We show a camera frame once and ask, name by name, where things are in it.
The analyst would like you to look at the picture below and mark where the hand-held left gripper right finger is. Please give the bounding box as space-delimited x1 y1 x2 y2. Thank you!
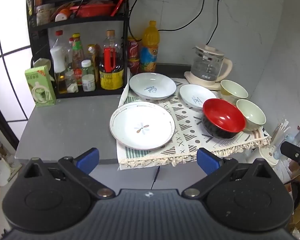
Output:
182 147 278 198

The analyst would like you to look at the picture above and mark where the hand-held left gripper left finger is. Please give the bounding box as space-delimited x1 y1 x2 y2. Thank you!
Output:
22 147 115 199

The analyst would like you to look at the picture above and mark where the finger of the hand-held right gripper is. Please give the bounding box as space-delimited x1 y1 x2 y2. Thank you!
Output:
280 141 300 173

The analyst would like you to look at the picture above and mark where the small white blue-rim plate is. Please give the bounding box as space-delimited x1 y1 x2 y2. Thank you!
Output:
179 84 217 110

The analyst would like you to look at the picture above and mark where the large white blue-print plate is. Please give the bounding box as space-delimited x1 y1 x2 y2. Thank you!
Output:
129 72 177 100

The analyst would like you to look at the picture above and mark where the white plastic utensil rack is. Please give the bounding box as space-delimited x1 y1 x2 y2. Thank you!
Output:
259 119 293 166

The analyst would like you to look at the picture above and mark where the patterned fringed cloth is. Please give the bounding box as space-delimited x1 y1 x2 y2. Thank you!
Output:
116 77 271 171

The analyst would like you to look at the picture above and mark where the red and black bowl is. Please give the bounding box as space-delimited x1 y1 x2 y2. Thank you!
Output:
202 98 246 140

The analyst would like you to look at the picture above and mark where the pale green bowl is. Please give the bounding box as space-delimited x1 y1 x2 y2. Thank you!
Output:
236 99 266 132
220 79 248 104

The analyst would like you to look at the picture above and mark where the white flower-print plate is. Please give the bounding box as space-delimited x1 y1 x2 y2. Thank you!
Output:
109 102 176 151

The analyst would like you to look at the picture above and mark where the small clear jar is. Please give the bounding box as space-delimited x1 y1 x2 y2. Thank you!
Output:
65 70 79 93

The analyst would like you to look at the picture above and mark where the cream kettle base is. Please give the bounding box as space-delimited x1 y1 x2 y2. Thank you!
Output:
184 71 222 90

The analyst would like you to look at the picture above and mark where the green carton box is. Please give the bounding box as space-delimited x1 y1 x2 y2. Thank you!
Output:
24 65 57 108

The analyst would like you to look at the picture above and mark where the soy sauce bottle yellow label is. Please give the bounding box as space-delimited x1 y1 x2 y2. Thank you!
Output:
99 30 124 90

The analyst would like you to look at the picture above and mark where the white round object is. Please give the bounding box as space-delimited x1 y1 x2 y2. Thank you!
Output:
0 158 11 187

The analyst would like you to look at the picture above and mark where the glass electric kettle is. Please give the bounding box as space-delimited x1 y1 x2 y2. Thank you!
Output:
191 44 233 83

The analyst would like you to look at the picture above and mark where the white-top oil dispenser bottle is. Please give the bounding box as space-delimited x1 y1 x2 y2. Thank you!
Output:
50 47 68 94

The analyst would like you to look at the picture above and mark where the green-cap red-label sauce bottle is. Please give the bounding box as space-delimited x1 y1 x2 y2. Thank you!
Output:
71 33 86 86

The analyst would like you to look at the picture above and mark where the red-cap clear bottle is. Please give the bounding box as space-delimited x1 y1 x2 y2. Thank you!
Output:
51 30 68 55

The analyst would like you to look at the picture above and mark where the orange juice bottle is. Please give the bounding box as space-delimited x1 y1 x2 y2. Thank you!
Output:
139 21 161 74

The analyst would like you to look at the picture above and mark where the black shelf rack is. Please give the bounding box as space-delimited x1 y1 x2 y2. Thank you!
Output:
26 0 131 100

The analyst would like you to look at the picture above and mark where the orange bottle white cap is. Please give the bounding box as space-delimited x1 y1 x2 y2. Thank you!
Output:
55 8 72 22

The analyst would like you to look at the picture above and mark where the red plastic basket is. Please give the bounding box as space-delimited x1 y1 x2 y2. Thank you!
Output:
69 3 116 18

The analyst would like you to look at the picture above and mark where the red packet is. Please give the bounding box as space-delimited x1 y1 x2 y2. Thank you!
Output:
111 0 126 17

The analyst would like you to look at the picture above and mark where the black kettle power cable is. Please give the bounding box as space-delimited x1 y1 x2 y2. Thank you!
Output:
206 0 222 45

